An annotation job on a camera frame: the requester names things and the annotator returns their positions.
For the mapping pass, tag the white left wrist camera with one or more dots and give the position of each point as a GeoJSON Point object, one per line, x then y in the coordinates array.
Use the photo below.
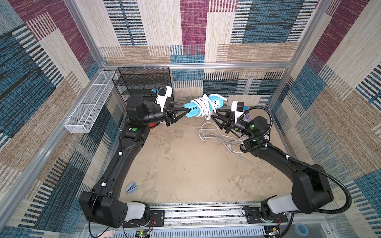
{"type": "Point", "coordinates": [162, 93]}

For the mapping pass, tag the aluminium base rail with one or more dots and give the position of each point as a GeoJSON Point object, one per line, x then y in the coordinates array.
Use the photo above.
{"type": "Point", "coordinates": [221, 220]}

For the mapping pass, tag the blue stapler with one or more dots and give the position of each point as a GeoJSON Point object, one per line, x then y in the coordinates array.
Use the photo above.
{"type": "Point", "coordinates": [131, 188]}

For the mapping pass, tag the white wire mesh basket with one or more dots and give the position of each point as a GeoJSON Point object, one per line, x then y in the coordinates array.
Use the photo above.
{"type": "Point", "coordinates": [90, 106]}

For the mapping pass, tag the teal tape roll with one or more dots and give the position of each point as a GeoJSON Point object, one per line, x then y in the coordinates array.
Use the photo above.
{"type": "Point", "coordinates": [301, 230]}

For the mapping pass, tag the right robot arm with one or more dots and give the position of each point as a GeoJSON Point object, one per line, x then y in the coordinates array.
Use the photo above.
{"type": "Point", "coordinates": [310, 188]}

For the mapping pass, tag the teal power strip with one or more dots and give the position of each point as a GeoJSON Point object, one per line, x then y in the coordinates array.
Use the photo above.
{"type": "Point", "coordinates": [205, 106]}

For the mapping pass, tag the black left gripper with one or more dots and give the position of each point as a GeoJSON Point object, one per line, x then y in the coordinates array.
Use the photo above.
{"type": "Point", "coordinates": [170, 117]}

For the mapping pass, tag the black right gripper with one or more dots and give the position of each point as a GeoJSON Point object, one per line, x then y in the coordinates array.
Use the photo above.
{"type": "Point", "coordinates": [230, 123]}

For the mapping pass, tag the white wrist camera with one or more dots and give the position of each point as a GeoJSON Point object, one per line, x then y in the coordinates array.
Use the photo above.
{"type": "Point", "coordinates": [162, 93]}
{"type": "Point", "coordinates": [238, 108]}

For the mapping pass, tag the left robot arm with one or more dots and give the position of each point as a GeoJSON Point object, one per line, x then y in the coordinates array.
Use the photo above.
{"type": "Point", "coordinates": [102, 205]}

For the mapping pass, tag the black wire mesh shelf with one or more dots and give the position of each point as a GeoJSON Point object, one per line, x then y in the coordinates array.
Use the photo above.
{"type": "Point", "coordinates": [144, 81]}

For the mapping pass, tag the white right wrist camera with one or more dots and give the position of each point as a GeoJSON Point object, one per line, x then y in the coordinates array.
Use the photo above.
{"type": "Point", "coordinates": [238, 108]}

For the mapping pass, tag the purple power strip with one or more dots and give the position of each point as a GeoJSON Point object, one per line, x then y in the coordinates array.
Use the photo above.
{"type": "Point", "coordinates": [247, 118]}

